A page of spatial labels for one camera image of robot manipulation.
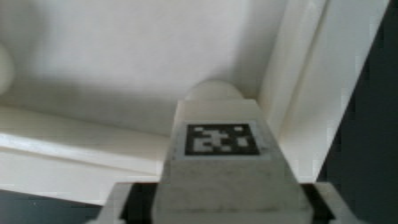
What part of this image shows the white table leg with tag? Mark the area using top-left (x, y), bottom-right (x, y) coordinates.
top-left (151, 98), bottom-right (313, 224)

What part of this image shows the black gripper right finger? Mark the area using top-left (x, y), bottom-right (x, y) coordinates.
top-left (301, 182), bottom-right (368, 224)

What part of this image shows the white square tabletop panel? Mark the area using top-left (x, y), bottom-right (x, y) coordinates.
top-left (0, 0), bottom-right (393, 204)

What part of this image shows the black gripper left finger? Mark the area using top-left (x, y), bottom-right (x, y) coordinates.
top-left (86, 182), bottom-right (158, 224)

